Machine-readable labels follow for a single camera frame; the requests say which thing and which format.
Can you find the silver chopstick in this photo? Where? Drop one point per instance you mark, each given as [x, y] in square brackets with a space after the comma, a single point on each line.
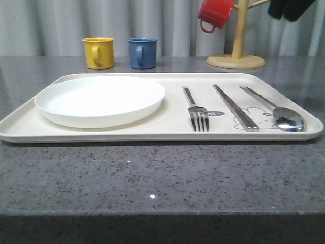
[232, 109]
[238, 106]

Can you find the white round plate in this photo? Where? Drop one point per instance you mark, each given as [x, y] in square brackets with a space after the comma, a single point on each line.
[100, 101]

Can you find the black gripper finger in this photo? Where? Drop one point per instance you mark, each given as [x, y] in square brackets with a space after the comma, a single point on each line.
[276, 8]
[296, 8]

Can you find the wooden mug tree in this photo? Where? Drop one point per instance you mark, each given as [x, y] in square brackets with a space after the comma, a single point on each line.
[238, 60]

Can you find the silver fork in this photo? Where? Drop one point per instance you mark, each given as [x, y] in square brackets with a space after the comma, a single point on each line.
[198, 115]

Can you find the blue mug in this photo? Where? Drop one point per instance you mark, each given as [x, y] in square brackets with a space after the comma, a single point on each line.
[143, 52]

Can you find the yellow mug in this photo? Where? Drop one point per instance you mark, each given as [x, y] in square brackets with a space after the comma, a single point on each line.
[99, 52]

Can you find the red mug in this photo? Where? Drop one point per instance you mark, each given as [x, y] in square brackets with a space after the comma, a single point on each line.
[215, 13]

